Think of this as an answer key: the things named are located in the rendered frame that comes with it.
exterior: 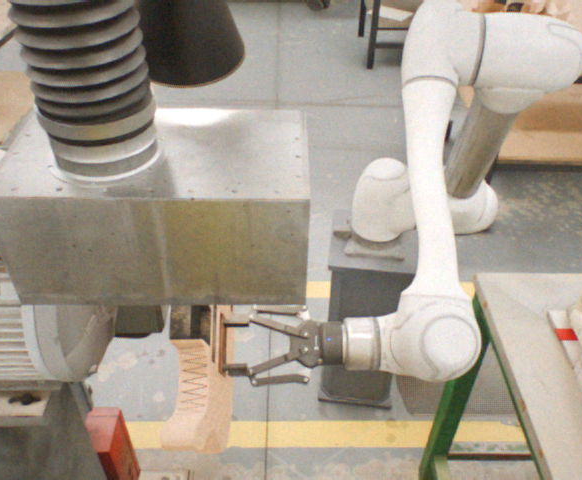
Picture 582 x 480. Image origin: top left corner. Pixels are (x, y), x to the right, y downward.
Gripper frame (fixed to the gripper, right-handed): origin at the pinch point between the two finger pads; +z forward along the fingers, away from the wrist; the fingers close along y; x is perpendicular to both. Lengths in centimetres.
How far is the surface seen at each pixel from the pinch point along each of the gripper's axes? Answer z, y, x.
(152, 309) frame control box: 15.8, 9.5, -12.5
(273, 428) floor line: -6, -8, -116
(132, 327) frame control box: 20.7, 7.0, -17.3
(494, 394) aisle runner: -90, 4, -123
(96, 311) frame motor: 15.2, 0.7, 21.5
